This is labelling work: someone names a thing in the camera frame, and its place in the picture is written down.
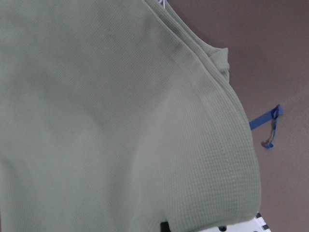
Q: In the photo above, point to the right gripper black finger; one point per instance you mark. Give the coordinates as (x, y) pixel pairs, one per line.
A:
(164, 226)

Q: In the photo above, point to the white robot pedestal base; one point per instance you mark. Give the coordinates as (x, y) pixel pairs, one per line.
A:
(257, 224)

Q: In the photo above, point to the crossing blue tape line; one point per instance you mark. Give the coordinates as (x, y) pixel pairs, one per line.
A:
(273, 116)

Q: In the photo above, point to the olive green long-sleeve shirt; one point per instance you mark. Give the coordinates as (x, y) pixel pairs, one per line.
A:
(116, 117)

